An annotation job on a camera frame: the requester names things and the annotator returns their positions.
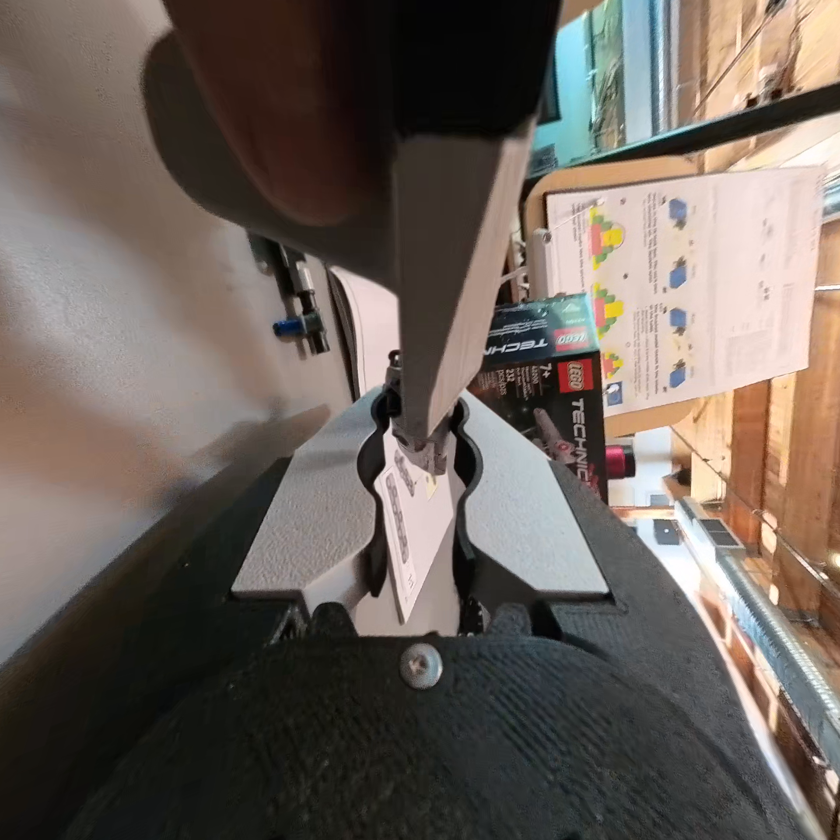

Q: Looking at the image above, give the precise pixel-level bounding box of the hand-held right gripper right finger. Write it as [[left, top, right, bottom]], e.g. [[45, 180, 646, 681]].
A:
[[453, 394, 611, 601]]

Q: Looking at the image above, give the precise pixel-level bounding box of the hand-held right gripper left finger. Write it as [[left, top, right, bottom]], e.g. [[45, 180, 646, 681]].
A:
[[231, 386, 389, 602]]

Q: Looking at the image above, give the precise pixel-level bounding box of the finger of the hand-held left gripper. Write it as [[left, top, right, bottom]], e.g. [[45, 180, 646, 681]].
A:
[[394, 122, 537, 442]]

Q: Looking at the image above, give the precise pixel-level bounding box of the dark toy panel piece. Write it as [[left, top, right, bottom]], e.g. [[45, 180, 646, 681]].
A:
[[384, 350, 455, 475]]

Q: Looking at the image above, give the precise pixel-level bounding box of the grey toy beam assembly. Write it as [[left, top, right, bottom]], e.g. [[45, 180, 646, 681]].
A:
[[249, 233, 329, 360]]

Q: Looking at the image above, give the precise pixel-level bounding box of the person's left hand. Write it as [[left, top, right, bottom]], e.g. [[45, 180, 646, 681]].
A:
[[164, 0, 396, 228]]

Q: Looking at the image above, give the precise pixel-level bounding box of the open instruction booklet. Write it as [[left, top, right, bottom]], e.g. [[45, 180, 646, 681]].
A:
[[328, 266, 460, 626]]

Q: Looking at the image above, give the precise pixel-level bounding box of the dark toy set box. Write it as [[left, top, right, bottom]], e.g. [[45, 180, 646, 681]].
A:
[[469, 295, 609, 504]]

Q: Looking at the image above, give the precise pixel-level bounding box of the wooden display board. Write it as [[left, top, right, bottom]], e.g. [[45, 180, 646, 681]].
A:
[[524, 156, 706, 438]]

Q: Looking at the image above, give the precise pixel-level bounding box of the black steel beam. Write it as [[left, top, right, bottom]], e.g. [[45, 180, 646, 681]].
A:
[[525, 85, 840, 181]]

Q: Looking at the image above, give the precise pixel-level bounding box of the white printed instruction sheet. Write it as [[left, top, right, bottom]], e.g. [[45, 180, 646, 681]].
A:
[[545, 166, 829, 419]]

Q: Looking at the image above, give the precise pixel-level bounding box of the silver ribbed air duct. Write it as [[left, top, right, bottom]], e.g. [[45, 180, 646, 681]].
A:
[[676, 497, 840, 759]]

